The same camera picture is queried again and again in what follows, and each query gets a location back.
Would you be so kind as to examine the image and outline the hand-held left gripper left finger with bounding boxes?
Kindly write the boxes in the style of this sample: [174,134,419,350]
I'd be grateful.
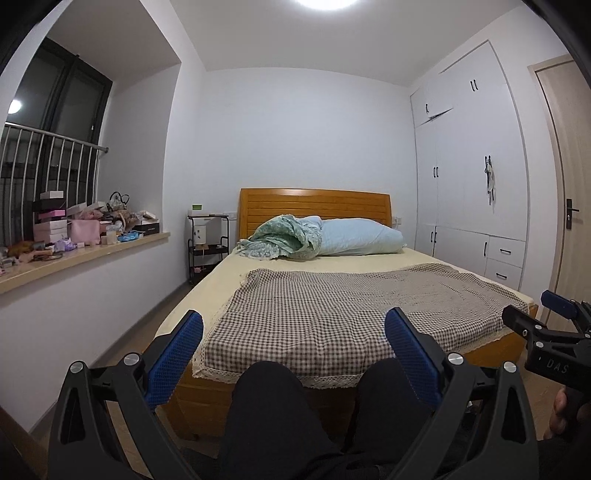
[46,309,205,480]

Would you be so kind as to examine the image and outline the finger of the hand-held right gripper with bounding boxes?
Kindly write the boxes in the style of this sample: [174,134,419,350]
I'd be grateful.
[541,290,591,330]
[502,305,555,344]

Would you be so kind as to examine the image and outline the white wardrobe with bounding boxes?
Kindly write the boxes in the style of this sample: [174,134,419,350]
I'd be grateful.
[410,41,529,289]

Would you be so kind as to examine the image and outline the brown plush toy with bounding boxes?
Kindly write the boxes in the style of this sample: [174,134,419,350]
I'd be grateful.
[7,240,37,260]

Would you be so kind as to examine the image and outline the cream mattress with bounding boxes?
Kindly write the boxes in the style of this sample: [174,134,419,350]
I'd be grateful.
[154,247,539,337]

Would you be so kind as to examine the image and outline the grey hanging strap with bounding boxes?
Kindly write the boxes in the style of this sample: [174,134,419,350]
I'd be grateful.
[483,155,498,205]

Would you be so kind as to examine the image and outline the black rolling cart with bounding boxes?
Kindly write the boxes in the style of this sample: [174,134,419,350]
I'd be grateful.
[187,213,230,286]

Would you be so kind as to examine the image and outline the green floral quilt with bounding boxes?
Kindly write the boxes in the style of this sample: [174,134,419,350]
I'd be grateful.
[235,215,324,260]

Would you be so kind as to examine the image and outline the person's right leg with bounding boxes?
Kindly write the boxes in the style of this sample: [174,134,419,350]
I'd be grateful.
[342,357,439,480]

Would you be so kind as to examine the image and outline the light blue pillow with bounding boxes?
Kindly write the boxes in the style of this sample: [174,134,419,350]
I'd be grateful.
[320,218,408,256]

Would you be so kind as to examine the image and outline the person's leg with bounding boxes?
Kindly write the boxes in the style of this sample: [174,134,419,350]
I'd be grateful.
[342,357,439,480]
[217,361,358,480]

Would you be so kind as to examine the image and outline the metal window railing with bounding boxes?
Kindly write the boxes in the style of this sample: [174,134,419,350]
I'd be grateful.
[0,122,109,245]

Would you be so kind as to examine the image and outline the wooden bed frame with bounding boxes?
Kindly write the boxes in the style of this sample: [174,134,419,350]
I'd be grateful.
[166,188,540,439]

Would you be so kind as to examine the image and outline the pink pouch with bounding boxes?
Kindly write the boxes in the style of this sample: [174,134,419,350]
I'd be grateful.
[69,219,102,246]

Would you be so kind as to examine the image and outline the person's right hand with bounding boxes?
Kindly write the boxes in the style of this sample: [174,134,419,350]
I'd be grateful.
[544,387,571,441]

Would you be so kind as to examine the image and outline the dark window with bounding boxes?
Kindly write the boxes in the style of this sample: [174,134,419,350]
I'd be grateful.
[0,37,114,222]

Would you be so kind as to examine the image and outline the person's right forearm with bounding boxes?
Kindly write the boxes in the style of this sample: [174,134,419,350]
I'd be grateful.
[538,429,591,480]

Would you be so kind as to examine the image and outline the beige wooden door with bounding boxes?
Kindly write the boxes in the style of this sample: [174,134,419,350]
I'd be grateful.
[527,54,591,324]

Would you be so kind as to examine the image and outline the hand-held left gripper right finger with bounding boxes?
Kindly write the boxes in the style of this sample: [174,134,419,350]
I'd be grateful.
[384,307,541,480]

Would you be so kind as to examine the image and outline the ceiling light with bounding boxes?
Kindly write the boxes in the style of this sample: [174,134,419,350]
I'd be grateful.
[291,0,365,11]

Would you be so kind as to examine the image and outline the person's left leg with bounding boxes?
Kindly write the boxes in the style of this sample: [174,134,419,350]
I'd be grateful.
[217,361,358,480]

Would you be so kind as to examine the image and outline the checked blanket with lace trim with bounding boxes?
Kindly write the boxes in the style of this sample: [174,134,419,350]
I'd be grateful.
[191,263,529,388]

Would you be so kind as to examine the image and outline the stack of white pink boxes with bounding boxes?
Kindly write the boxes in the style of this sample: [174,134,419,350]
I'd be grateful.
[32,190,70,244]

